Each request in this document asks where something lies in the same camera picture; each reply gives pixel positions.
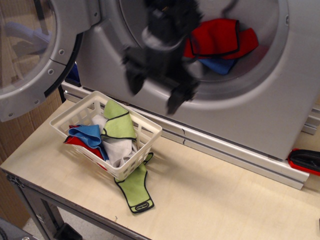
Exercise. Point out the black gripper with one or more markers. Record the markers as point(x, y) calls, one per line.
point(164, 65)

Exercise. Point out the blue cloth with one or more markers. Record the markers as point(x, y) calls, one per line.
point(219, 65)
point(87, 137)

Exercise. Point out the red cloth black trim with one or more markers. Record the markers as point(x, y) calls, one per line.
point(220, 38)

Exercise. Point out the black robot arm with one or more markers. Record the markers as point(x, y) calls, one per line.
point(169, 24)

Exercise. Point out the grey toy washing machine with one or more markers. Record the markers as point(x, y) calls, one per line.
point(263, 102)

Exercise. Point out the round washing machine door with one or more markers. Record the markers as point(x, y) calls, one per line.
point(26, 82)

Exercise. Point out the green cloth black trim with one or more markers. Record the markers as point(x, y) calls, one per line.
point(134, 186)

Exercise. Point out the grey cloth in basket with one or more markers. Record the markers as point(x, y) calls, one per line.
point(115, 138)

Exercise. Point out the blue cloth in basket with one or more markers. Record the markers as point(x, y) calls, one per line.
point(87, 137)

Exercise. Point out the red cloth in basket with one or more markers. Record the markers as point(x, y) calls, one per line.
point(80, 143)

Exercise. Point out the blue object behind door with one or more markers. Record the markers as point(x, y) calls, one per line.
point(32, 42)

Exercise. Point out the red and black clamp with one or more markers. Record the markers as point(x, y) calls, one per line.
point(305, 160)

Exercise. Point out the aluminium extrusion rail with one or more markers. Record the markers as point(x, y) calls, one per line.
point(260, 163)

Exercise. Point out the grey metal table frame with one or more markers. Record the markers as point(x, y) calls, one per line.
point(43, 207)

